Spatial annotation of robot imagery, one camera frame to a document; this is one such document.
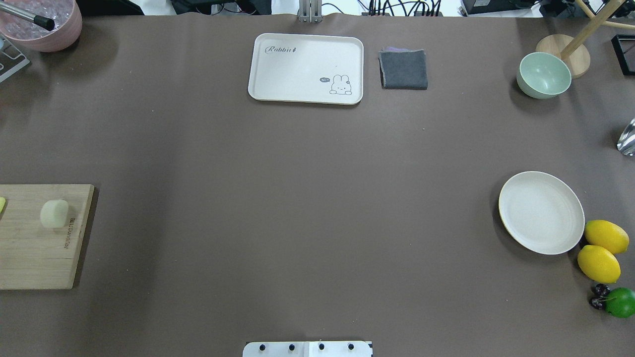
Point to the cream round plate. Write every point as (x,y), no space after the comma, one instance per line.
(541,212)

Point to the white steamed bun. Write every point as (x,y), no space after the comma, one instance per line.
(53,213)

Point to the cream rabbit print tray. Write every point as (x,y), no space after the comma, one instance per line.
(307,69)

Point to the black framed tray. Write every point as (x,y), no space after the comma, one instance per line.
(624,47)

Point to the folded grey cloth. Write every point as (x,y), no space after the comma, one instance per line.
(403,69)

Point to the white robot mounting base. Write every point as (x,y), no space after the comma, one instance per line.
(309,349)

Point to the wooden mug tree stand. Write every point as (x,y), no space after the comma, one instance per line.
(572,50)

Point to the light green bowl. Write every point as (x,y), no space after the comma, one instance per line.
(543,76)

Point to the upper yellow lemon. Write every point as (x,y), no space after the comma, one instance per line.
(608,235)

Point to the yellow lemon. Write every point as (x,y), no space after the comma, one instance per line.
(599,264)
(608,235)

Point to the lower yellow lemon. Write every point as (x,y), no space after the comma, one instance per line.
(599,264)

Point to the wooden cutting board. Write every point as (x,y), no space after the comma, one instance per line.
(35,257)

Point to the pink bowl with ice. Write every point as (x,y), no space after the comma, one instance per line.
(65,14)

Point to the dark cherries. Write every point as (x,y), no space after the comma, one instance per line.
(600,294)

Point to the metal scoop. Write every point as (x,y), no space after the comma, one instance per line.
(626,142)

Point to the metal muddler black tip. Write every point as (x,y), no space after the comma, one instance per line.
(41,21)

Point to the green lime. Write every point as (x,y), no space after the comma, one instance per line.
(620,303)

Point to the white cup rack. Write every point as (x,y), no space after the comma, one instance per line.
(12,59)

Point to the aluminium frame post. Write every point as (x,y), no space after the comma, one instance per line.
(310,11)

